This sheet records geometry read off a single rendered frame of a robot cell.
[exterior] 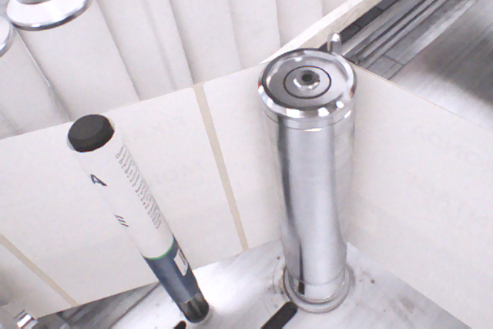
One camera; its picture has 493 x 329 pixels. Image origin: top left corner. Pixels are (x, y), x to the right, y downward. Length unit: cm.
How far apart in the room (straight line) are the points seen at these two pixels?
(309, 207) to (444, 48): 31
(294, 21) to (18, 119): 25
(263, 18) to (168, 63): 10
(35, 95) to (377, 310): 25
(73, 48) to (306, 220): 18
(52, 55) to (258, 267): 19
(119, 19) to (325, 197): 19
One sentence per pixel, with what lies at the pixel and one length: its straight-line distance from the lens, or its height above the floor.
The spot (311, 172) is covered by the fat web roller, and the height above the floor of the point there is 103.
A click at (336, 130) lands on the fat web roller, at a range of 17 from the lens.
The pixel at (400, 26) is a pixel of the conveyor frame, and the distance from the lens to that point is 56.
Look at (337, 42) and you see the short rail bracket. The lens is 39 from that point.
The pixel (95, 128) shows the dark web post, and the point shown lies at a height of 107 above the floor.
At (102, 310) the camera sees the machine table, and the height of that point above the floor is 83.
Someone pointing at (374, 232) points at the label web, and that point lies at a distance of 27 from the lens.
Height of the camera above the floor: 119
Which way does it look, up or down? 49 degrees down
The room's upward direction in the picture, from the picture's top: 8 degrees counter-clockwise
